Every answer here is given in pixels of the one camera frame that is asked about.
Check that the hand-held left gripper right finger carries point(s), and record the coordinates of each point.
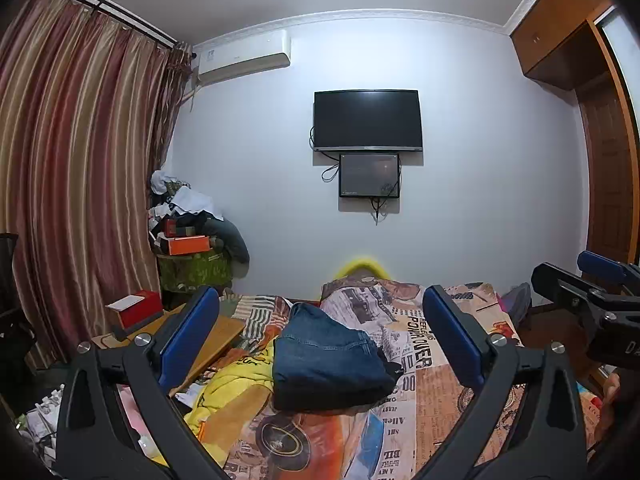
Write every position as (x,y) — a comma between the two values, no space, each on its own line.
(452,330)

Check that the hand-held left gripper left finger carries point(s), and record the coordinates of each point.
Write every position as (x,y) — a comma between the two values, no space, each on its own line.
(190,330)

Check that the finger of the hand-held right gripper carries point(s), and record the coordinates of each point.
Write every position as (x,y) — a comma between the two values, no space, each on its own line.
(565,287)
(602,266)

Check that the blue jeans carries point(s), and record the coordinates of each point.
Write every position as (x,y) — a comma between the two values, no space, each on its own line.
(325,360)

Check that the wooden bed table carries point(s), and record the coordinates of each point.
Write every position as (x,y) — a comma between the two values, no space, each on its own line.
(220,332)

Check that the red box with white lid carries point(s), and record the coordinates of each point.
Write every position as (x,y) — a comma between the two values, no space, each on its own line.
(142,310)

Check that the green patterned cloth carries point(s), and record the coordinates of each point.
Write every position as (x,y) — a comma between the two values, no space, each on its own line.
(195,270)

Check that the yellow printed blanket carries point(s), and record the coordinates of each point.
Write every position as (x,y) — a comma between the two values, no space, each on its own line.
(230,390)

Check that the orange box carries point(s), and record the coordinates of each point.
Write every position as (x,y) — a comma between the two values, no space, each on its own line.
(189,245)

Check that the grey jacket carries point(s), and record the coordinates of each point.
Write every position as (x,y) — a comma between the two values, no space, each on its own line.
(230,245)

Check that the brown wooden door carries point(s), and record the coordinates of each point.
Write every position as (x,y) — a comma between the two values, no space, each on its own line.
(607,170)

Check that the dark red box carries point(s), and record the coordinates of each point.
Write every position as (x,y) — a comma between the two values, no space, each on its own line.
(175,229)

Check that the yellow cushion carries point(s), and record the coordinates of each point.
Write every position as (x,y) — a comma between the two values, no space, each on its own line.
(357,264)

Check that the white cloth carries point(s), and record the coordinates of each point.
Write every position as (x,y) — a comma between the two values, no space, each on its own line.
(192,202)

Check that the striped curtain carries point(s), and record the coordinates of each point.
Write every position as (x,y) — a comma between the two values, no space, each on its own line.
(75,160)

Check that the wooden wardrobe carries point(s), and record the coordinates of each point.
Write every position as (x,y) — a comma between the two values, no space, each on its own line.
(550,35)

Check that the white air conditioner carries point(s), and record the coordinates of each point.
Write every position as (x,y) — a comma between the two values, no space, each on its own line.
(240,57)

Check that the small black wall monitor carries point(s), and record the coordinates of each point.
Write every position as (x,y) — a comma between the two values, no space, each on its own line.
(367,175)

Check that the black wall television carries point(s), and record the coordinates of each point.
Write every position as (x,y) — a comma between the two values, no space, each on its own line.
(367,120)

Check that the black curtain rail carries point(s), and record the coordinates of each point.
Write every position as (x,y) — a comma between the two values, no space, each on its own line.
(100,7)

